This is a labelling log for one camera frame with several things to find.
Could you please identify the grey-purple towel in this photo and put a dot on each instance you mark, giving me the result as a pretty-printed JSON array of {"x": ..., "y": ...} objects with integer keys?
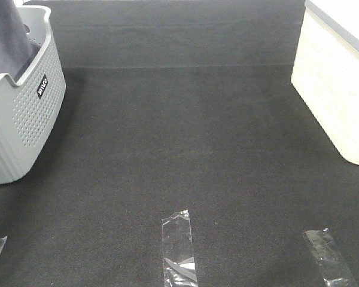
[{"x": 16, "y": 50}]

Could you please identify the black table mat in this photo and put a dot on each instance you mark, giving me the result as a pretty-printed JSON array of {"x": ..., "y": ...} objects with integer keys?
[{"x": 170, "y": 106}]

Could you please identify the clear tape strip centre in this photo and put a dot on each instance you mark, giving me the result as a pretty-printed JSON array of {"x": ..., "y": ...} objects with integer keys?
[{"x": 177, "y": 251}]

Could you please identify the grey perforated laundry basket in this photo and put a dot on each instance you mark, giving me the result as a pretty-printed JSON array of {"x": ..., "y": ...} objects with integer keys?
[{"x": 29, "y": 107}]

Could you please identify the cream white storage bin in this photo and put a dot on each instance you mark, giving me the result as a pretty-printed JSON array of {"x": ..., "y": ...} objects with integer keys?
[{"x": 326, "y": 71}]

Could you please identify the clear tape strip right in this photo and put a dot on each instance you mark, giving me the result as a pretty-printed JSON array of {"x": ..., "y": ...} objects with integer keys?
[{"x": 329, "y": 259}]

